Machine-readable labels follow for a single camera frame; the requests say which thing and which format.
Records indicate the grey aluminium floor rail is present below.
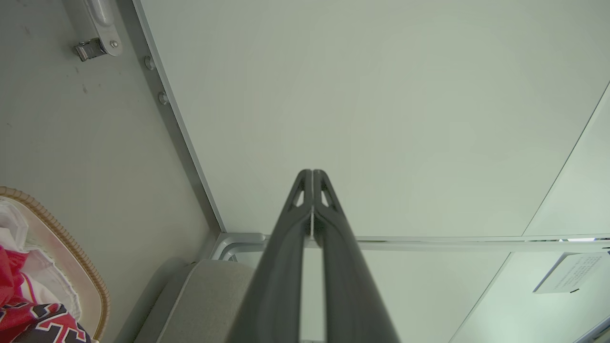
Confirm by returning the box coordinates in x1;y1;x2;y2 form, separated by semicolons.
117;0;227;235

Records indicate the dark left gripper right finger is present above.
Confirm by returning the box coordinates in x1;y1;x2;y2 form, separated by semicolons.
313;169;400;343

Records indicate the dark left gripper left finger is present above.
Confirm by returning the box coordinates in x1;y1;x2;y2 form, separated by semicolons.
228;169;313;343

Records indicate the grey fabric sofa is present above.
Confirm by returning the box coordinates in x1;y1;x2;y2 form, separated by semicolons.
117;257;267;343

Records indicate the red shirt with white trim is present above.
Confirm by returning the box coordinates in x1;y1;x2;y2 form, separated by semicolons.
0;244;30;306

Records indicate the grey aluminium frame post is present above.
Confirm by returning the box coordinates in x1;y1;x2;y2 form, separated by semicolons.
212;232;610;261

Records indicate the grey metal door stop bracket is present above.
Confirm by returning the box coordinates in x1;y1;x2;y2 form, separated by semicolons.
62;0;123;62

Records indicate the red black white patterned garment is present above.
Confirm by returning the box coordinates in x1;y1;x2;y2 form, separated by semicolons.
0;300;92;343

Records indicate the white basket liner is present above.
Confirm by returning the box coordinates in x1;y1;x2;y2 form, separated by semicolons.
0;197;82;321

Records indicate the white paper notice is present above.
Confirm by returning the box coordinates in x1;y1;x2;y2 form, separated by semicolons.
532;252;610;295

